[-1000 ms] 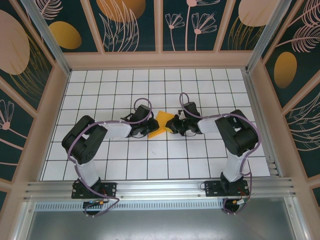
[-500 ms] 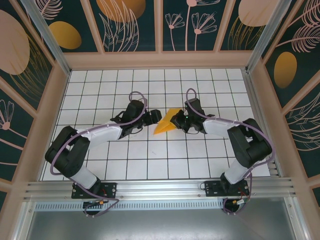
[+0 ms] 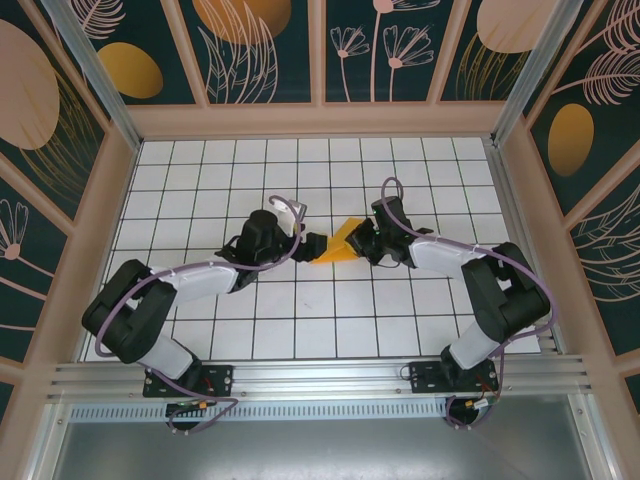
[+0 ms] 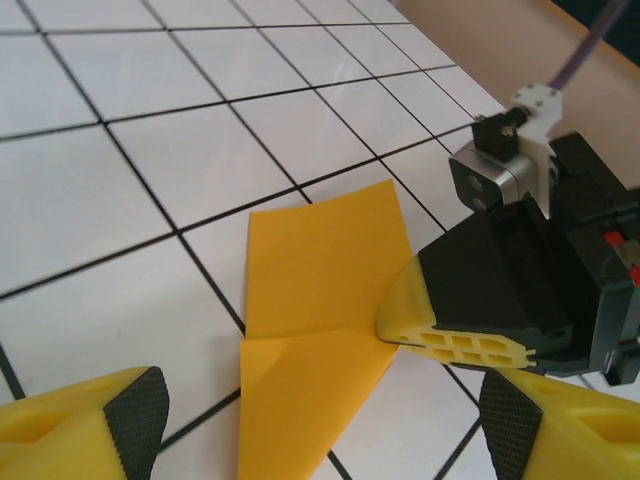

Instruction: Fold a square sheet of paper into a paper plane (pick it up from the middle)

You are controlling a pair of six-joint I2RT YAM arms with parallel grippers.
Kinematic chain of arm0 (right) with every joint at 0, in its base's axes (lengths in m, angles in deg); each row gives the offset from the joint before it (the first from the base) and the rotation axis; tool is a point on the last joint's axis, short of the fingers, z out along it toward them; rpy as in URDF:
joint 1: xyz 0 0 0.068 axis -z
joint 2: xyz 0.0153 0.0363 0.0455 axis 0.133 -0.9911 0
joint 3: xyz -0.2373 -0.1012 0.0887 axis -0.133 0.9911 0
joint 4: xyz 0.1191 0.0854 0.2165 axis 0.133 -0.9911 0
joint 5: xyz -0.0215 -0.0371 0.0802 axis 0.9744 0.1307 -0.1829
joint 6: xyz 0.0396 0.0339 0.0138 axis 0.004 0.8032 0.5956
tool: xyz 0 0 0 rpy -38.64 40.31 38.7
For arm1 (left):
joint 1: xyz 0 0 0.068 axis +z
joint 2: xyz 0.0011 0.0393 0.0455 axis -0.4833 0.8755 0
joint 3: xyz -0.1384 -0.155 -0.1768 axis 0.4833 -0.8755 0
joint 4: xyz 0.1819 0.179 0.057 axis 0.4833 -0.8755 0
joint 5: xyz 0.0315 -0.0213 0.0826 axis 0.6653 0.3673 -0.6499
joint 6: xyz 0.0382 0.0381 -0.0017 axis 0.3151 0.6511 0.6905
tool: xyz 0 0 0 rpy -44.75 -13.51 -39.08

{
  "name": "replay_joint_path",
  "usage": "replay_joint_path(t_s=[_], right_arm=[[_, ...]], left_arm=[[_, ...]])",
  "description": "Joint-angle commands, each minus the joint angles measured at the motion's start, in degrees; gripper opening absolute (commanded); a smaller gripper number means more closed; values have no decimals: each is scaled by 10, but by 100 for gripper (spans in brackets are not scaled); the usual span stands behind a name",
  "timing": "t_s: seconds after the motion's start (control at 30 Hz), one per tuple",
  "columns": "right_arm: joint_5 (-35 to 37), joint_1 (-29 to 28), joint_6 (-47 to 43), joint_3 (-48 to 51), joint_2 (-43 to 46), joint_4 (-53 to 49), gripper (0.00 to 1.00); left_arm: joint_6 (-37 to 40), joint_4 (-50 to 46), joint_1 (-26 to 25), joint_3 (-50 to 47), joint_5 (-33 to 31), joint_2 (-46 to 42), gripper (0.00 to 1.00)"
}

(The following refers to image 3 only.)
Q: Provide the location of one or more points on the long aluminium mounting rail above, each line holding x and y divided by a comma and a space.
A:
320, 377

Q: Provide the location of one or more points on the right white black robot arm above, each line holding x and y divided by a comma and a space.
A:
510, 300

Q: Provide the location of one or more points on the yellow cloth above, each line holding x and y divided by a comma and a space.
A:
340, 252

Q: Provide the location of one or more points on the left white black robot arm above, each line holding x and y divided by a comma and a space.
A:
130, 315

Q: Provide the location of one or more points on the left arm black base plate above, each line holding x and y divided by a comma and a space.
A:
220, 380

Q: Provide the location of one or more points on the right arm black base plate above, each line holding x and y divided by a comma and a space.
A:
425, 377

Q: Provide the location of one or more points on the grey metal sheet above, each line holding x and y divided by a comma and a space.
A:
320, 450

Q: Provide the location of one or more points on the aluminium side rail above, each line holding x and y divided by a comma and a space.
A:
505, 175

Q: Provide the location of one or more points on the aluminium corner post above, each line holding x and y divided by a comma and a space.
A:
95, 75
540, 55

